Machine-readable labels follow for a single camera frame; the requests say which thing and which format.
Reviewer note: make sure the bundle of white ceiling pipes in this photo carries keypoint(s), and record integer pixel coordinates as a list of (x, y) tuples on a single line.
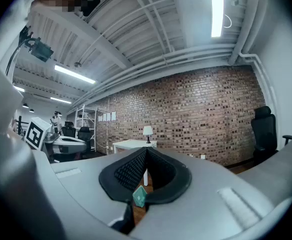
[(161, 66)]

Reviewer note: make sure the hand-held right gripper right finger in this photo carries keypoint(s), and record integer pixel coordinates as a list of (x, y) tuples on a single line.
[(198, 196)]

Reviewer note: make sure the person's beige top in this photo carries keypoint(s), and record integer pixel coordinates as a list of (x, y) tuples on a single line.
[(16, 29)]

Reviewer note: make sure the black pendant lamp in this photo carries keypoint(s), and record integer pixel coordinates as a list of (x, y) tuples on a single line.
[(25, 105), (31, 110)]

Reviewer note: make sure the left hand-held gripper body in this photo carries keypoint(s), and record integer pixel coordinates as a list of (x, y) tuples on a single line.
[(34, 135)]

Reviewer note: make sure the black office chair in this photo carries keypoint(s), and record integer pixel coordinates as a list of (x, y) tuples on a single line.
[(84, 134), (69, 131), (264, 131)]

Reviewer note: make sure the white square table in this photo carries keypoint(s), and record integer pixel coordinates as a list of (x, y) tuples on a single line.
[(133, 144)]

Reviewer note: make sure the white wall socket with plug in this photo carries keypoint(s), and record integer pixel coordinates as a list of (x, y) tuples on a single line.
[(203, 157)]

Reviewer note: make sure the white shade table lamp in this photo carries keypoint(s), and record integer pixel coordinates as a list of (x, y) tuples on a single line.
[(148, 131)]

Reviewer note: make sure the long ceiling light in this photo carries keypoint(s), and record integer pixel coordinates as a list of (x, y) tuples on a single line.
[(18, 88), (60, 100), (217, 9), (74, 74)]

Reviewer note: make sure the white metal shelf rack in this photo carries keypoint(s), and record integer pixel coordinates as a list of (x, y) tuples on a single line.
[(86, 120)]

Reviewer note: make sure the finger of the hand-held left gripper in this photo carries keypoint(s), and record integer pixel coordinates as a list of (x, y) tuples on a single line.
[(72, 139), (71, 149)]

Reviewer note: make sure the grey desk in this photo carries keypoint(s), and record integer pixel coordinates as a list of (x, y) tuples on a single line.
[(281, 159)]

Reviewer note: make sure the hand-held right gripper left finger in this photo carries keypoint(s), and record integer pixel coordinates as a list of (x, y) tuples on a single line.
[(86, 181)]

